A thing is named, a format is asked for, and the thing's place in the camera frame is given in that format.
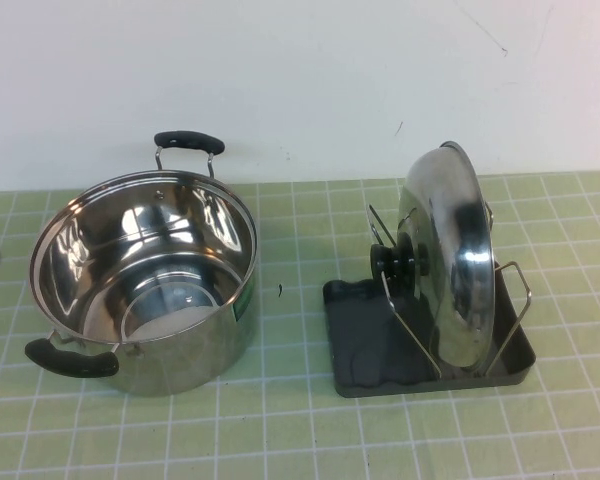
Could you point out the green grid cutting mat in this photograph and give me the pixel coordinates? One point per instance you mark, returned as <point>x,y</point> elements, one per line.
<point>300,430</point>

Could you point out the stainless pot lid black knob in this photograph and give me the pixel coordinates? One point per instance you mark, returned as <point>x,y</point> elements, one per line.
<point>455,250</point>

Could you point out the black rack drip tray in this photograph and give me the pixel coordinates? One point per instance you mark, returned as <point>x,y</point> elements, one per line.
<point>360,350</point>

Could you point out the small black scrap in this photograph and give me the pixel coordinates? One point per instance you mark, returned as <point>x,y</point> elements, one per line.
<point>279,290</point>

